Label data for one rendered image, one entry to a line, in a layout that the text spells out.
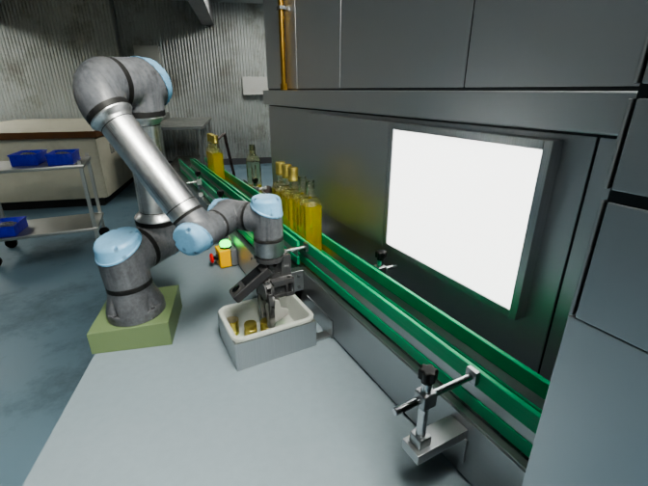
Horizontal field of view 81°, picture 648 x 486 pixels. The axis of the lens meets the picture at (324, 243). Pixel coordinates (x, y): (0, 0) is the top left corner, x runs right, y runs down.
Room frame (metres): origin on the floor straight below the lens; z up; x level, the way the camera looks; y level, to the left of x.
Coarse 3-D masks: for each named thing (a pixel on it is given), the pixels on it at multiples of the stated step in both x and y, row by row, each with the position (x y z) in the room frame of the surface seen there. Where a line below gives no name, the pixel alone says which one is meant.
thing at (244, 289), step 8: (256, 272) 0.87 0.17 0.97; (264, 272) 0.86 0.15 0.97; (248, 280) 0.86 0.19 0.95; (256, 280) 0.85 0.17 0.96; (264, 280) 0.86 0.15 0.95; (232, 288) 0.85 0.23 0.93; (240, 288) 0.84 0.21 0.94; (248, 288) 0.84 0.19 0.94; (232, 296) 0.83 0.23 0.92; (240, 296) 0.83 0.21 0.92
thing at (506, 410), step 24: (240, 192) 1.70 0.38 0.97; (312, 264) 1.04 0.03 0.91; (336, 264) 0.92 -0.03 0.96; (336, 288) 0.92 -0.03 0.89; (360, 288) 0.82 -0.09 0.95; (384, 312) 0.73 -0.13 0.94; (408, 336) 0.66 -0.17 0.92; (432, 336) 0.60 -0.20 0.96; (432, 360) 0.60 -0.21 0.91; (456, 360) 0.55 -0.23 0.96; (480, 384) 0.50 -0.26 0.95; (480, 408) 0.49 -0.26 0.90; (504, 408) 0.46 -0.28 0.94; (528, 408) 0.43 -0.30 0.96; (504, 432) 0.45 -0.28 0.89; (528, 432) 0.42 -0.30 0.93; (528, 456) 0.41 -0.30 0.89
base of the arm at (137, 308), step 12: (144, 288) 0.90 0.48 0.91; (156, 288) 0.94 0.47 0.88; (108, 300) 0.88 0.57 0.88; (120, 300) 0.87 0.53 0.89; (132, 300) 0.87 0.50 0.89; (144, 300) 0.89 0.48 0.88; (156, 300) 0.92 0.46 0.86; (108, 312) 0.87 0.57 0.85; (120, 312) 0.86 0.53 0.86; (132, 312) 0.86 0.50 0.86; (144, 312) 0.87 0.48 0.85; (156, 312) 0.90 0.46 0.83; (120, 324) 0.85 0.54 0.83; (132, 324) 0.86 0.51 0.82
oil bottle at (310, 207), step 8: (304, 200) 1.13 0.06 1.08; (312, 200) 1.13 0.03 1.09; (304, 208) 1.12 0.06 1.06; (312, 208) 1.12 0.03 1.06; (320, 208) 1.14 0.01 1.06; (304, 216) 1.12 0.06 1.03; (312, 216) 1.12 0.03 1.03; (320, 216) 1.14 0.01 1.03; (304, 224) 1.12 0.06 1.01; (312, 224) 1.12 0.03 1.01; (320, 224) 1.14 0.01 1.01; (304, 232) 1.13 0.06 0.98; (312, 232) 1.12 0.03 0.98; (320, 232) 1.13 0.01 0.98; (312, 240) 1.12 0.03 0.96; (320, 240) 1.13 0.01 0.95; (320, 248) 1.13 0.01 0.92
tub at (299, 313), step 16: (240, 304) 0.93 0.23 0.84; (256, 304) 0.95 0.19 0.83; (288, 304) 0.99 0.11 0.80; (304, 304) 0.93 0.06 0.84; (224, 320) 0.85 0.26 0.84; (240, 320) 0.92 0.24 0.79; (256, 320) 0.95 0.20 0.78; (288, 320) 0.95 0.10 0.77; (304, 320) 0.85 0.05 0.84; (240, 336) 0.88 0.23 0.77; (256, 336) 0.78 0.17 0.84
